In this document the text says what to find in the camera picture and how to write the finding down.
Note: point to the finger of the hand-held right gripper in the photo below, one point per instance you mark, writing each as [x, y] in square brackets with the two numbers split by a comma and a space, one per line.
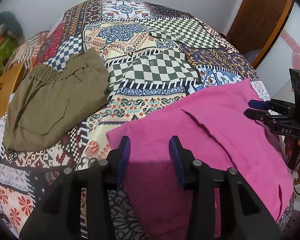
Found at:
[256, 115]
[260, 104]

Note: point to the pink pants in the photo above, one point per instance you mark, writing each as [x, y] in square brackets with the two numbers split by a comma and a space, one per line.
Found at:
[215, 155]

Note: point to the green patterned bag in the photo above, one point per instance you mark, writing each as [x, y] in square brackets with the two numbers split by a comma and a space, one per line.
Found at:
[2, 52]

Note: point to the olive green pants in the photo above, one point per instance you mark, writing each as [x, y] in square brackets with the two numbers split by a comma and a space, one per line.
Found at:
[52, 105]

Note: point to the patchwork bed blanket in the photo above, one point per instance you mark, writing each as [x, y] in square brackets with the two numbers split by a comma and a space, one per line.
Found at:
[152, 67]

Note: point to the grey plush pillow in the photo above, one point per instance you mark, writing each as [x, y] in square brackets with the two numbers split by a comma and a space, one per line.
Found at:
[7, 20]

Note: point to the wooden lap desk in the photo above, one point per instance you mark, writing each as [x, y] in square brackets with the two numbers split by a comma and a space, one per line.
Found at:
[0, 97]

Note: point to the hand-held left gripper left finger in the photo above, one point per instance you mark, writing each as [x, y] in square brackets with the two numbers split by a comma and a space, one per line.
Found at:
[123, 155]

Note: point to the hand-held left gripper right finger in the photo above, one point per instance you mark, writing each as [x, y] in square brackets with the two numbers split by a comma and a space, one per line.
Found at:
[176, 160]

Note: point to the brown wooden door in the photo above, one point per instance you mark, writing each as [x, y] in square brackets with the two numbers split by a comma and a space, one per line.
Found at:
[260, 17]

